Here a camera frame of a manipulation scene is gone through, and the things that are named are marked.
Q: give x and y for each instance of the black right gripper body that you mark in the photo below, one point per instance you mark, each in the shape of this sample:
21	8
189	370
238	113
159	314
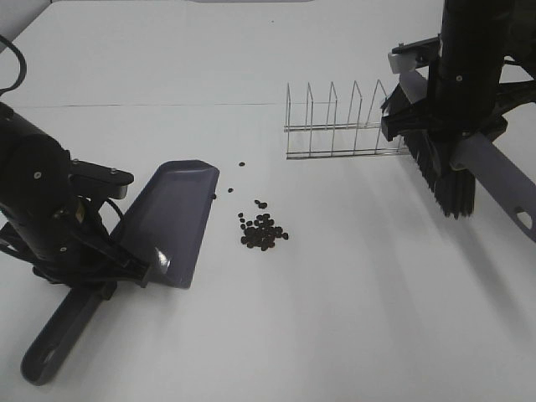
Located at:
459	102

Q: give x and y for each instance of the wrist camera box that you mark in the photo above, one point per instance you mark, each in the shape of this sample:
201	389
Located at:
410	57
96	181

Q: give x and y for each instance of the metal wire dish rack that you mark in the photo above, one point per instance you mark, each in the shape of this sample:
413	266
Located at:
337	127

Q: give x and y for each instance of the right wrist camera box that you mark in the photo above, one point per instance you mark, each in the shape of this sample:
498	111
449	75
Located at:
410	57

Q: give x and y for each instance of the pile of coffee beans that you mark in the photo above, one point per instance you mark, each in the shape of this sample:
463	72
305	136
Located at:
260	231

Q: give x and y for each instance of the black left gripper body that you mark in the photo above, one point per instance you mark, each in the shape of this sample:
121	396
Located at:
64	241

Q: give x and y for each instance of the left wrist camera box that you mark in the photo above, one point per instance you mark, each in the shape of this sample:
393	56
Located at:
96	181

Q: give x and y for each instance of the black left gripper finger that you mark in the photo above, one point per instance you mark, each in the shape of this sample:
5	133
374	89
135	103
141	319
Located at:
106	290
130	269

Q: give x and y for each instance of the purple plastic dustpan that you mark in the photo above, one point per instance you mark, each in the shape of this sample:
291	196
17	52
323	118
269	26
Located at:
164	227

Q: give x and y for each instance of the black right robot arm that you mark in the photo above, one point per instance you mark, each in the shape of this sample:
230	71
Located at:
489	33

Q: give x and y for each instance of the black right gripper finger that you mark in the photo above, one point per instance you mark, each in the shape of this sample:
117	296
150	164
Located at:
414	117
509	96

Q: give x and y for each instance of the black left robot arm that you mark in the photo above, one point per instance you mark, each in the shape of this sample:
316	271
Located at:
33	164

